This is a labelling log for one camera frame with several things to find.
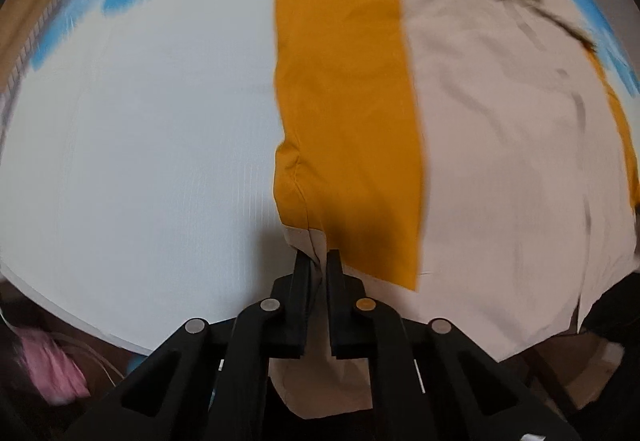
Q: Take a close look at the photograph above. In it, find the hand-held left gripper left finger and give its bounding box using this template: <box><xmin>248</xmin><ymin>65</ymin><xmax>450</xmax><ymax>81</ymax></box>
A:
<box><xmin>65</xmin><ymin>252</ymin><xmax>313</xmax><ymax>441</ymax></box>

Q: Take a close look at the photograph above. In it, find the wooden headboard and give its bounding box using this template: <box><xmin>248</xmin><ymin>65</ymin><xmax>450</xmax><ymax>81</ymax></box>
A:
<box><xmin>0</xmin><ymin>0</ymin><xmax>72</xmax><ymax>98</ymax></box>

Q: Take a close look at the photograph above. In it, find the light blue floral bed sheet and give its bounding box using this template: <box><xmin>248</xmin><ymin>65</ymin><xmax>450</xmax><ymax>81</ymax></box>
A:
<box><xmin>0</xmin><ymin>0</ymin><xmax>640</xmax><ymax>357</ymax></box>

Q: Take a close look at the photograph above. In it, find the dark cloth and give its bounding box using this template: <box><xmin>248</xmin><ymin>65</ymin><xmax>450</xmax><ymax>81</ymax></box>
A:
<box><xmin>581</xmin><ymin>265</ymin><xmax>640</xmax><ymax>348</ymax></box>

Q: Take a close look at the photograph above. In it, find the beige and mustard hooded jacket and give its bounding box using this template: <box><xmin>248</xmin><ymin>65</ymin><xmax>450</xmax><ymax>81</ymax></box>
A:
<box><xmin>272</xmin><ymin>0</ymin><xmax>640</xmax><ymax>422</ymax></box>

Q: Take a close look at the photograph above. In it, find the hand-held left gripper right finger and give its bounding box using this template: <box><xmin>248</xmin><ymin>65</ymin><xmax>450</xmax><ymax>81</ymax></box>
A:
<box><xmin>326</xmin><ymin>250</ymin><xmax>582</xmax><ymax>441</ymax></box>

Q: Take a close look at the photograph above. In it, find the pink cloth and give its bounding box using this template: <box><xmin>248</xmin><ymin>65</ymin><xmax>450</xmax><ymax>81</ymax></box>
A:
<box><xmin>12</xmin><ymin>325</ymin><xmax>92</xmax><ymax>405</ymax></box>

